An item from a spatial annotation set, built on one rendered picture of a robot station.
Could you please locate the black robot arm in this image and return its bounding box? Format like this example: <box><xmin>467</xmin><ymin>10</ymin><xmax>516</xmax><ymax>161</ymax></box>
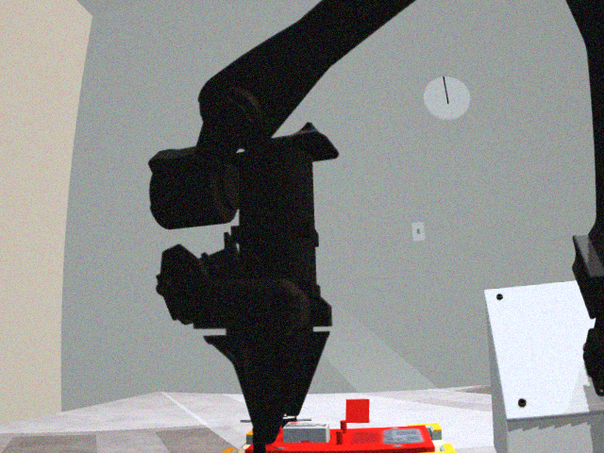
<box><xmin>147</xmin><ymin>0</ymin><xmax>604</xmax><ymax>396</ymax></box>

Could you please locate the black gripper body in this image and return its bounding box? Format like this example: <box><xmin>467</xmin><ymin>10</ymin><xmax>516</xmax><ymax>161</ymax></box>
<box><xmin>193</xmin><ymin>208</ymin><xmax>333</xmax><ymax>336</ymax></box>

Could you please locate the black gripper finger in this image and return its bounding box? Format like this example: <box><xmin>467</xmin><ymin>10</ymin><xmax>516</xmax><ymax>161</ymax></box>
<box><xmin>203</xmin><ymin>334</ymin><xmax>310</xmax><ymax>444</ymax></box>
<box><xmin>285</xmin><ymin>331</ymin><xmax>330</xmax><ymax>417</ymax></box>

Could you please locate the red cube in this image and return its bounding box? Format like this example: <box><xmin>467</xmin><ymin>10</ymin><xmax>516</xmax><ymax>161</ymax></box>
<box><xmin>345</xmin><ymin>399</ymin><xmax>369</xmax><ymax>423</ymax></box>

